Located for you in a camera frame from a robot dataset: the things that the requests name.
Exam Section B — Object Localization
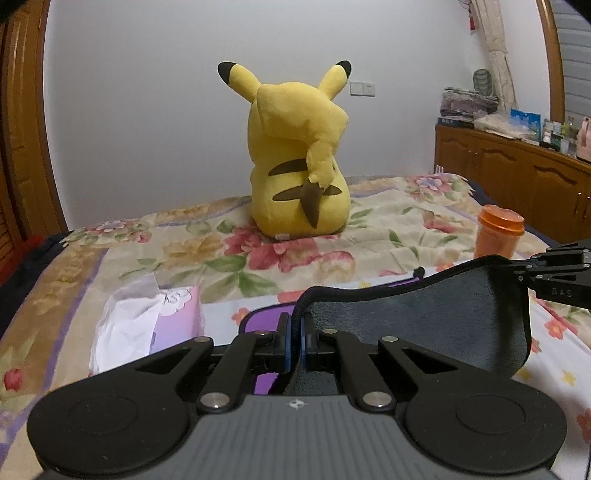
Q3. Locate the orange plastic cup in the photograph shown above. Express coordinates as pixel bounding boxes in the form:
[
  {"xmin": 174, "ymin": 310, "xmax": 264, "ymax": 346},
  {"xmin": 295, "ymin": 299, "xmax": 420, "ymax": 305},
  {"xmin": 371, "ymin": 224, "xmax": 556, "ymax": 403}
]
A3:
[{"xmin": 474, "ymin": 204, "xmax": 526, "ymax": 262}]

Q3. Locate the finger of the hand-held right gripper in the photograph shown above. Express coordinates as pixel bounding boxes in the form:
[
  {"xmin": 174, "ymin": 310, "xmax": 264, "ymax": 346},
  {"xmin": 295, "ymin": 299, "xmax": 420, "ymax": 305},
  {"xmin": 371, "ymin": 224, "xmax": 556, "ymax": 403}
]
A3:
[
  {"xmin": 508, "ymin": 260, "xmax": 591, "ymax": 283},
  {"xmin": 530, "ymin": 242, "xmax": 591, "ymax": 265}
]

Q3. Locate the blue box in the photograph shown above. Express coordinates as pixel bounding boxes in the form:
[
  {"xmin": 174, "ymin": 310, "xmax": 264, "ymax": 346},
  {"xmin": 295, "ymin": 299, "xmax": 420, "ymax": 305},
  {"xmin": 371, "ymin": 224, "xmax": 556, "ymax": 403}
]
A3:
[{"xmin": 509, "ymin": 108, "xmax": 542, "ymax": 142}]

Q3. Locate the wooden cabinet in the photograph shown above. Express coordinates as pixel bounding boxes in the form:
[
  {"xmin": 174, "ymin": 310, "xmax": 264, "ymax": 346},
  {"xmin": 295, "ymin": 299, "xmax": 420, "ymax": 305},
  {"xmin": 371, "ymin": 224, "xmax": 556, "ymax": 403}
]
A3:
[{"xmin": 434, "ymin": 122, "xmax": 591, "ymax": 246}]

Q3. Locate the pink bag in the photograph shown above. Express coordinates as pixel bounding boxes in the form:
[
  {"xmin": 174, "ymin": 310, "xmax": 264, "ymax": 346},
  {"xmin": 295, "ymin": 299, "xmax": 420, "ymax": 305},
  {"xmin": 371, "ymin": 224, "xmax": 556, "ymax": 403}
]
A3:
[{"xmin": 576, "ymin": 115, "xmax": 591, "ymax": 161}]

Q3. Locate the floral bed blanket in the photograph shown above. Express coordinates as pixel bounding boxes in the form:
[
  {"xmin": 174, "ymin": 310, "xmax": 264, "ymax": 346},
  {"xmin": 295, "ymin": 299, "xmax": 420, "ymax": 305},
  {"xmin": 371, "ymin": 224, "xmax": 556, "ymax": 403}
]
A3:
[{"xmin": 0, "ymin": 173, "xmax": 591, "ymax": 480}]

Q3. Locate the stack of folded cloths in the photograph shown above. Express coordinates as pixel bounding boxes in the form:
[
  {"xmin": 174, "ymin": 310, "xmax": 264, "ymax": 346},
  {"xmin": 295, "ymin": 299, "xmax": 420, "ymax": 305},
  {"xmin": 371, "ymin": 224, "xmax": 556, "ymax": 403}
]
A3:
[{"xmin": 438, "ymin": 86, "xmax": 500, "ymax": 129}]

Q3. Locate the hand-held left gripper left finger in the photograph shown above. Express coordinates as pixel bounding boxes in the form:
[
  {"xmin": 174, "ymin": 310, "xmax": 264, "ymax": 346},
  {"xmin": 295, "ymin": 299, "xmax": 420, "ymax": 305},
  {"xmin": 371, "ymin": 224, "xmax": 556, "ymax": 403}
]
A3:
[{"xmin": 134, "ymin": 313, "xmax": 293, "ymax": 414}]

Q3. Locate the cream curtain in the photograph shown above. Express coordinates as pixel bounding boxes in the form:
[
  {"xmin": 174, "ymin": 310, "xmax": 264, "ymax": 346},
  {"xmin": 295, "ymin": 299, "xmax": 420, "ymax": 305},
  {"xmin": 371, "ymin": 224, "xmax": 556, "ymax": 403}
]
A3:
[{"xmin": 471, "ymin": 0, "xmax": 519, "ymax": 118}]

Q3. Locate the group of small bottles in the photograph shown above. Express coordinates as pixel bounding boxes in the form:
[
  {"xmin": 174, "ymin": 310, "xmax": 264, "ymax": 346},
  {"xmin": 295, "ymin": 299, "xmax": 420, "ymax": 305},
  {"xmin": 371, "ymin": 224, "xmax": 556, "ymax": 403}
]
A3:
[{"xmin": 539, "ymin": 116, "xmax": 580, "ymax": 155}]

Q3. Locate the wooden door frame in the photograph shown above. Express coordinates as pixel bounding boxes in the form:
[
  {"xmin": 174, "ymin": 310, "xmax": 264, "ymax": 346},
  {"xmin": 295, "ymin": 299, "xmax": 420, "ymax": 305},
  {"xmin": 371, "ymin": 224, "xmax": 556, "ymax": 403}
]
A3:
[{"xmin": 534, "ymin": 0, "xmax": 570, "ymax": 124}]

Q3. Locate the grey-green ribbed jar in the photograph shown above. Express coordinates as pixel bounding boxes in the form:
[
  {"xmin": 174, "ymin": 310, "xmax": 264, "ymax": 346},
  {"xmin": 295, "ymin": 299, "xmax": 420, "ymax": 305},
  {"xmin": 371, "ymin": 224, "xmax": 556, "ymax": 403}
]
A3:
[{"xmin": 473, "ymin": 68, "xmax": 494, "ymax": 96}]

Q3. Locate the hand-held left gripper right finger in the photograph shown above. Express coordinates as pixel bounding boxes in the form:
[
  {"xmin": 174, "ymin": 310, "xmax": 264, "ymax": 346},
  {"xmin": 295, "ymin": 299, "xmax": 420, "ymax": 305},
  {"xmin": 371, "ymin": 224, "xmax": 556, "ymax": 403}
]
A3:
[{"xmin": 295, "ymin": 312, "xmax": 459, "ymax": 412}]

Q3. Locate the pink tissue pack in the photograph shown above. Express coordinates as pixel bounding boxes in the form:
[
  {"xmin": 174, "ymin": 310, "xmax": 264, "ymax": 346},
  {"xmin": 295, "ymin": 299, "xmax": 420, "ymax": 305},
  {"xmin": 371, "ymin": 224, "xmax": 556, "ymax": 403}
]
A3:
[{"xmin": 89, "ymin": 273, "xmax": 206, "ymax": 376}]

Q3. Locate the yellow plush toy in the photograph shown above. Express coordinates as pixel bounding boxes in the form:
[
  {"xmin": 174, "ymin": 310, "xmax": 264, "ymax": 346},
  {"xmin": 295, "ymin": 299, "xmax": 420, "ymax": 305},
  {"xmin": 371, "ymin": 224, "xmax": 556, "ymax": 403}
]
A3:
[{"xmin": 217, "ymin": 60, "xmax": 353, "ymax": 241}]

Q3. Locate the wooden wardrobe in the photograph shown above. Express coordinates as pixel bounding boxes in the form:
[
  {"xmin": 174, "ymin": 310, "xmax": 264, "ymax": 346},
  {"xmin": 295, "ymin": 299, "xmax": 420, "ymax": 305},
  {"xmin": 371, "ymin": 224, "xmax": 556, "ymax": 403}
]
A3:
[{"xmin": 0, "ymin": 0, "xmax": 71, "ymax": 247}]

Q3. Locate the grey window blind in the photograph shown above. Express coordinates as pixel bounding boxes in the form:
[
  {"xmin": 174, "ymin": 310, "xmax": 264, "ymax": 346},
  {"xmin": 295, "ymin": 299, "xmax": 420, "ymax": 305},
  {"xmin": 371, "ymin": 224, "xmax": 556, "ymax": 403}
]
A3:
[{"xmin": 551, "ymin": 0, "xmax": 591, "ymax": 121}]

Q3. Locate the dark grey purple towel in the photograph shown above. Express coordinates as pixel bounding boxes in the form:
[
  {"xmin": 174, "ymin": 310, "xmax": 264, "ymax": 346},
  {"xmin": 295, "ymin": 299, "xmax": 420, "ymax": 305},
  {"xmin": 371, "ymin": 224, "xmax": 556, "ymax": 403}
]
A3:
[{"xmin": 239, "ymin": 255, "xmax": 533, "ymax": 398}]

